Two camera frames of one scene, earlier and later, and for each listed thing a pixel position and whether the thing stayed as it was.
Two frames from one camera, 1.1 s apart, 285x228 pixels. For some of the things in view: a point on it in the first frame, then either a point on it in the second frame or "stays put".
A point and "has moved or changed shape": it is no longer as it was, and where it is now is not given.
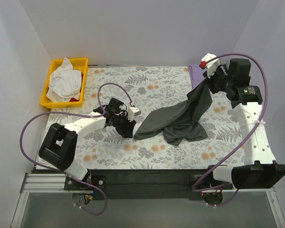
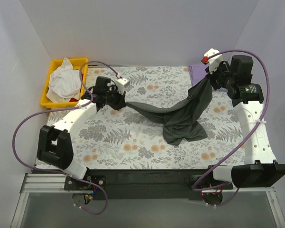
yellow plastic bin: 81,64 stays put
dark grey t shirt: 178,121 has moved or changed shape
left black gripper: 124,124 to 118,100
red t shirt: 74,99 stays put
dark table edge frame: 179,184 stays put
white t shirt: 65,83 stays put
